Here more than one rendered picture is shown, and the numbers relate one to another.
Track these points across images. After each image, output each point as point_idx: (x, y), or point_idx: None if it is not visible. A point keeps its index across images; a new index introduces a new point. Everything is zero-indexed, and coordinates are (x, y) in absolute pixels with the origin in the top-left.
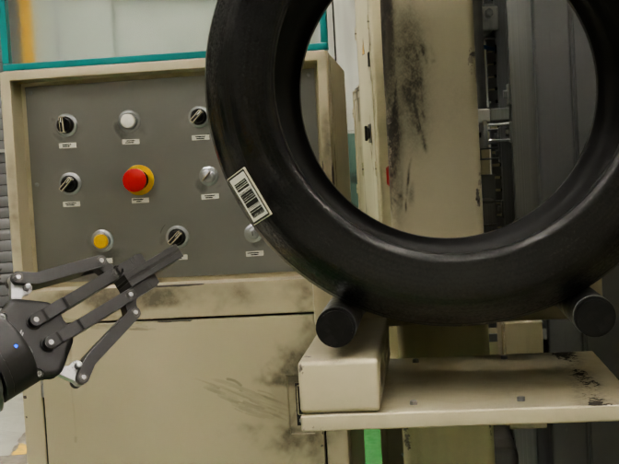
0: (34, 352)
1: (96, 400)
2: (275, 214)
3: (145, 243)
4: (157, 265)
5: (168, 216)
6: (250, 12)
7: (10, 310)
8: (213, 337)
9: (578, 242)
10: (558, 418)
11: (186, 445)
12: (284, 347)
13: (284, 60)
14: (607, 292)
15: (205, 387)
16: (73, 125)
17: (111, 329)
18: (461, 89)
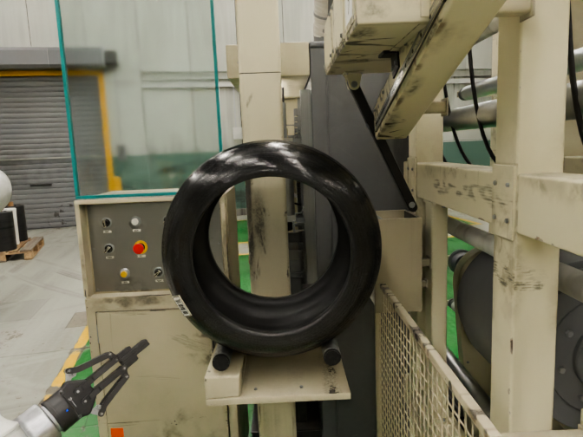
0: (77, 406)
1: (122, 344)
2: (193, 316)
3: (144, 274)
4: (137, 351)
5: (153, 263)
6: (180, 227)
7: (65, 388)
8: (174, 317)
9: (325, 328)
10: (316, 399)
11: (163, 362)
12: None
13: (200, 222)
14: None
15: (172, 338)
16: (109, 223)
17: (115, 387)
18: (280, 227)
